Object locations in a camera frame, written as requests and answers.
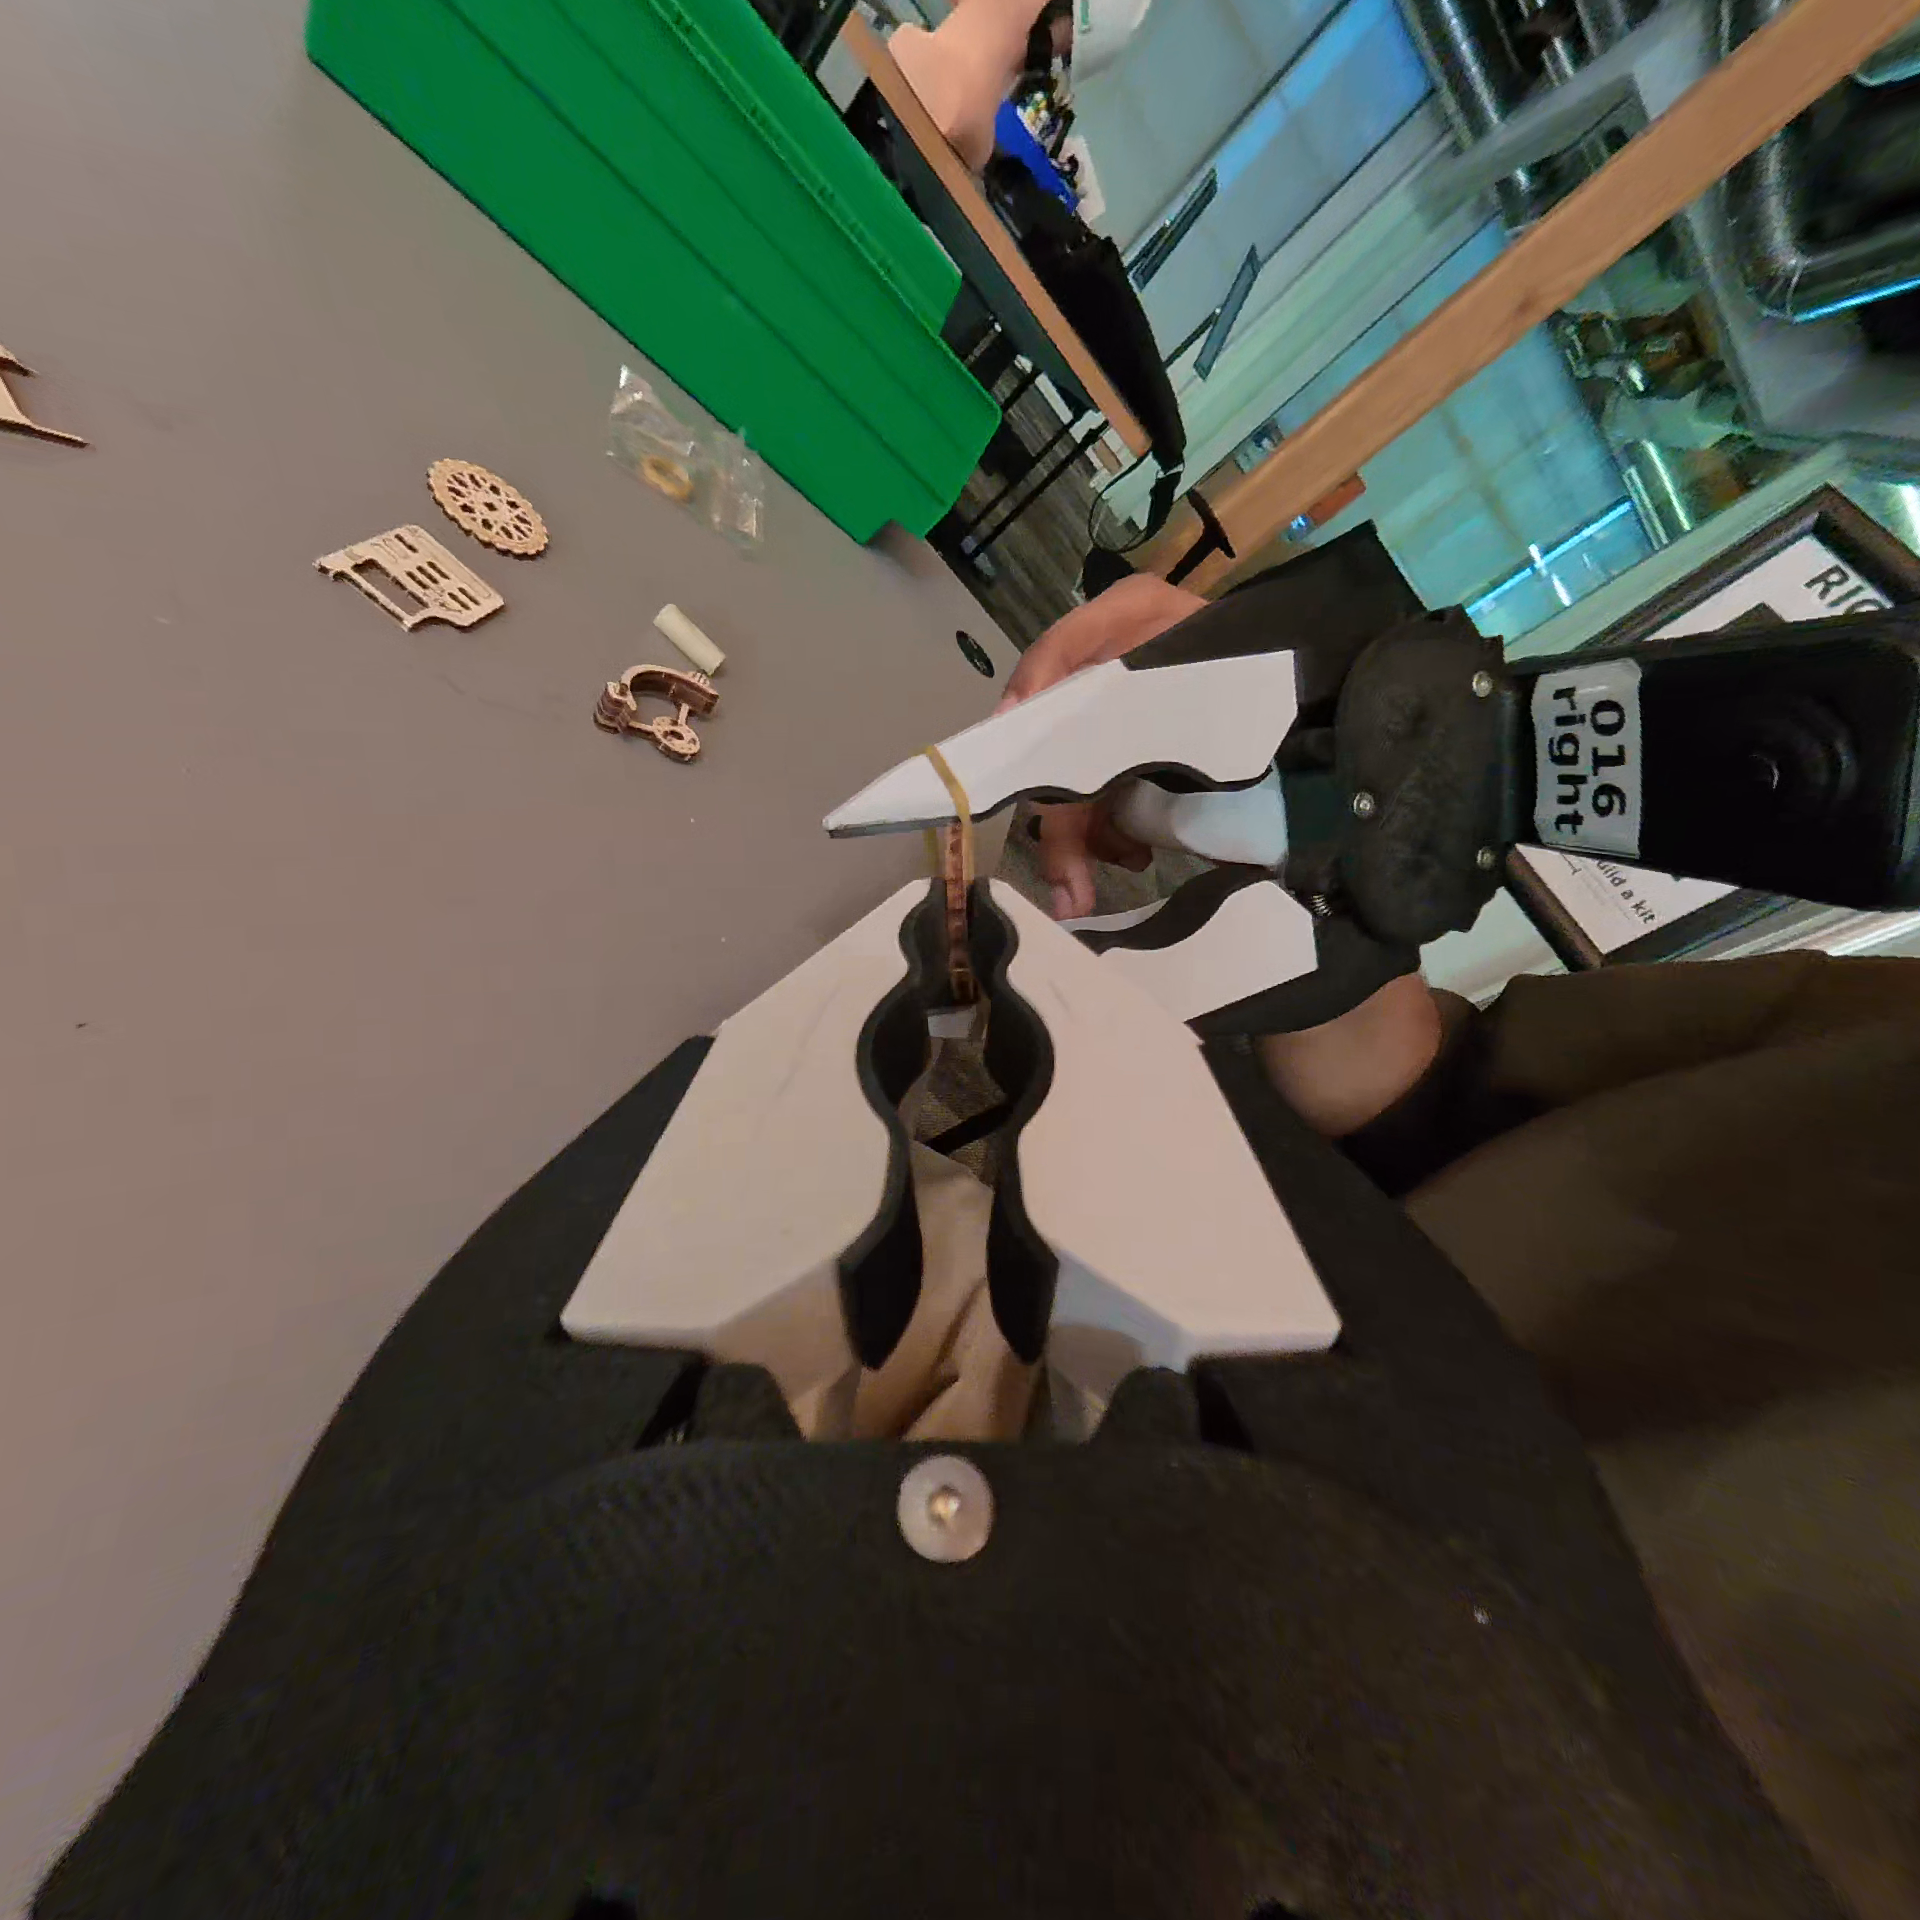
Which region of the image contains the wooden spoked wheel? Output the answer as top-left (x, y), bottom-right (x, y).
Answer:
top-left (930, 872), bottom-right (991, 1009)

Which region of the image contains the wooden clamp-shaped assembly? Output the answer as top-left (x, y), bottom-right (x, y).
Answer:
top-left (592, 662), bottom-right (721, 764)

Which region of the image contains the yellow rubber band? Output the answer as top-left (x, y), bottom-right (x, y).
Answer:
top-left (919, 743), bottom-right (986, 904)

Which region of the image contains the wooden beam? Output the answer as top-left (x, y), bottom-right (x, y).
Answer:
top-left (1183, 0), bottom-right (1920, 595)

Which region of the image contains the clear bag of small parts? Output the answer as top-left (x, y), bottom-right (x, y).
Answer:
top-left (606, 363), bottom-right (767, 553)

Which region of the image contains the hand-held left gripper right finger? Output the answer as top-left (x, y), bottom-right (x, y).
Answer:
top-left (976, 881), bottom-right (1343, 1441)

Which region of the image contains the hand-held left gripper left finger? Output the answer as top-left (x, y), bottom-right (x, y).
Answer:
top-left (559, 877), bottom-right (961, 1441)

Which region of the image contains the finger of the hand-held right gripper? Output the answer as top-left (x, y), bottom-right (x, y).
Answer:
top-left (823, 649), bottom-right (1305, 839)
top-left (1066, 877), bottom-right (1328, 1037)

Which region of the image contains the mannequin head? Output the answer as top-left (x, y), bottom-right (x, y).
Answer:
top-left (883, 0), bottom-right (1055, 166)

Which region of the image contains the small square wooden piece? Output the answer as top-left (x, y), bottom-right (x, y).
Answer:
top-left (0, 344), bottom-right (88, 447)

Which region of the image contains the grey desk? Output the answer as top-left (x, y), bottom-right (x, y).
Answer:
top-left (0, 0), bottom-right (1057, 1893)

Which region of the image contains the slotted flat wooden part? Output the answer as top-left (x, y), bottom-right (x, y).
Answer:
top-left (312, 526), bottom-right (505, 632)

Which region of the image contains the black bag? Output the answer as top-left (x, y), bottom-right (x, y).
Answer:
top-left (982, 150), bottom-right (1191, 549)

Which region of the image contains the person's right hand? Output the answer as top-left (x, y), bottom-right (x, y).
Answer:
top-left (997, 576), bottom-right (1448, 1142)

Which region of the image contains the small wooden gear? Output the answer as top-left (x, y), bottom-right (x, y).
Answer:
top-left (426, 456), bottom-right (551, 559)

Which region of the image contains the person's olive shirt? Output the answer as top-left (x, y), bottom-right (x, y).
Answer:
top-left (1334, 943), bottom-right (1920, 1920)

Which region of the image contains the wooden table with mannequin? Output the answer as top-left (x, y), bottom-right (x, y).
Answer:
top-left (838, 16), bottom-right (1155, 452)

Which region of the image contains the green plastic bin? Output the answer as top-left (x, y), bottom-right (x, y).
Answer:
top-left (305, 0), bottom-right (1003, 544)

